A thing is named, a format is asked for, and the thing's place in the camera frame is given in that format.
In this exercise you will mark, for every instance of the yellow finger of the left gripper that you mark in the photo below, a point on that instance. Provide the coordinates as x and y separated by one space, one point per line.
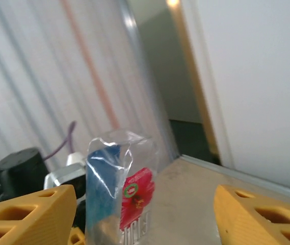
78 237

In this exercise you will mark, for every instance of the aluminium table edge bar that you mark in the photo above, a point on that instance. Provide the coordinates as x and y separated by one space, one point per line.
236 176

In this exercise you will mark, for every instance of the tan wooden door frame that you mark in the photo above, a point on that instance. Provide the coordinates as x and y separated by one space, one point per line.
193 76

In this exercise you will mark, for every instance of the square clear bottle blue label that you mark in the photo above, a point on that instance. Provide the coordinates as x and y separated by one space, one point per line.
134 199

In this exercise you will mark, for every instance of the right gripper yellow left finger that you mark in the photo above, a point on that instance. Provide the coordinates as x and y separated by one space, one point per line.
27 219

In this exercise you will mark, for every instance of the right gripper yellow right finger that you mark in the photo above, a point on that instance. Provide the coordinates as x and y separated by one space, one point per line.
262 219

